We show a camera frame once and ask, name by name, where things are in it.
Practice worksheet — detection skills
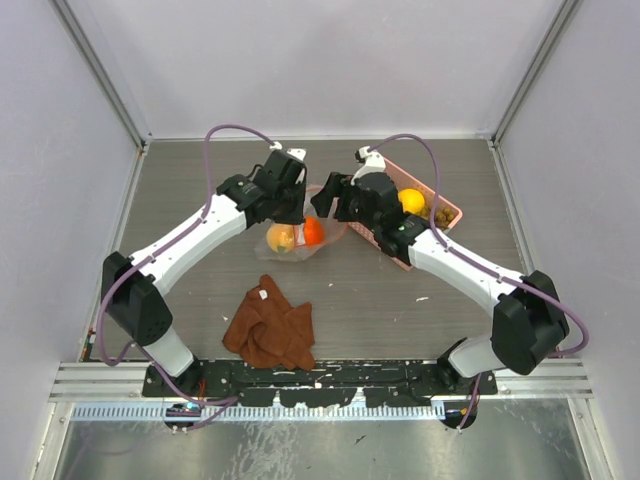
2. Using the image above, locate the orange persimmon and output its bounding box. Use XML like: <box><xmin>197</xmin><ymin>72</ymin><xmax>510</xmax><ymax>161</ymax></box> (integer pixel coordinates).
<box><xmin>302</xmin><ymin>216</ymin><xmax>325</xmax><ymax>247</ymax></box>

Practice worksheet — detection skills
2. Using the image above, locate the orange peach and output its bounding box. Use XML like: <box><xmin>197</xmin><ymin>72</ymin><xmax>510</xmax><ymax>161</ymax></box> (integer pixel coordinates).
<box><xmin>265</xmin><ymin>223</ymin><xmax>296</xmax><ymax>254</ymax></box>

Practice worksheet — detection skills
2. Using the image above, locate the clear zip top bag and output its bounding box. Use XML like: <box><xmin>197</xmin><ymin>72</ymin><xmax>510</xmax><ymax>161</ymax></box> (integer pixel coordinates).
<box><xmin>254</xmin><ymin>185</ymin><xmax>348</xmax><ymax>262</ymax></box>

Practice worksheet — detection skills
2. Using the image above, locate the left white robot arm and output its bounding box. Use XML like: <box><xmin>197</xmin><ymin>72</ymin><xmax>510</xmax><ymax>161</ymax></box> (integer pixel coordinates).
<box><xmin>101</xmin><ymin>148</ymin><xmax>307</xmax><ymax>396</ymax></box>

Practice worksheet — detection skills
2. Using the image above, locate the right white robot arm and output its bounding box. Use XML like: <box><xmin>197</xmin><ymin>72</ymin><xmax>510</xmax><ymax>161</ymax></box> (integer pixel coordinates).
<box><xmin>311</xmin><ymin>173</ymin><xmax>569</xmax><ymax>394</ymax></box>

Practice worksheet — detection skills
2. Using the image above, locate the pink plastic basket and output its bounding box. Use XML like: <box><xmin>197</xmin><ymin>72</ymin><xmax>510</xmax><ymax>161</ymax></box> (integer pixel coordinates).
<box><xmin>335</xmin><ymin>147</ymin><xmax>461</xmax><ymax>268</ymax></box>

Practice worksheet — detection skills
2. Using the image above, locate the yellow apple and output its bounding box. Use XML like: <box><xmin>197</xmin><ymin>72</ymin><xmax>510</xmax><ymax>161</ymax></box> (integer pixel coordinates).
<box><xmin>398</xmin><ymin>188</ymin><xmax>426</xmax><ymax>215</ymax></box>

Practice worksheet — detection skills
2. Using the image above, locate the brown longan bunch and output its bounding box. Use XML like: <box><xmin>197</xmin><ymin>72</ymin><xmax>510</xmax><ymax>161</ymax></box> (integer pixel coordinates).
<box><xmin>419</xmin><ymin>204</ymin><xmax>457</xmax><ymax>230</ymax></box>

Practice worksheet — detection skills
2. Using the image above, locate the brown cloth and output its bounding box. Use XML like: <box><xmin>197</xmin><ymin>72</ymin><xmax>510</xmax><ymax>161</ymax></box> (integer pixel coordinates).
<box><xmin>222</xmin><ymin>275</ymin><xmax>316</xmax><ymax>371</ymax></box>

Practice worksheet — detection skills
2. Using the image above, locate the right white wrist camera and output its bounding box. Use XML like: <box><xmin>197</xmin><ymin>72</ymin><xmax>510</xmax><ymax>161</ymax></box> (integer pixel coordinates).
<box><xmin>269</xmin><ymin>142</ymin><xmax>307</xmax><ymax>162</ymax></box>

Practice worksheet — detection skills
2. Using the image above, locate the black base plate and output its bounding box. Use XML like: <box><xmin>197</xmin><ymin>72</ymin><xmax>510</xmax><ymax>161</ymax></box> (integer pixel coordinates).
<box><xmin>142</xmin><ymin>358</ymin><xmax>499</xmax><ymax>409</ymax></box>

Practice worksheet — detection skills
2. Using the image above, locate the grey slotted cable duct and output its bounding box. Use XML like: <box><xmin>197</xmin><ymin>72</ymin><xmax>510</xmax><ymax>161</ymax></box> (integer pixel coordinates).
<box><xmin>70</xmin><ymin>401</ymin><xmax>445</xmax><ymax>423</ymax></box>

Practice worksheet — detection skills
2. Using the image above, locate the aluminium frame rail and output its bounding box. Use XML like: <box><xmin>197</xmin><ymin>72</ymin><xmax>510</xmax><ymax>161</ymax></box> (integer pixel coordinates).
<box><xmin>49</xmin><ymin>358</ymin><xmax>593</xmax><ymax>405</ymax></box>

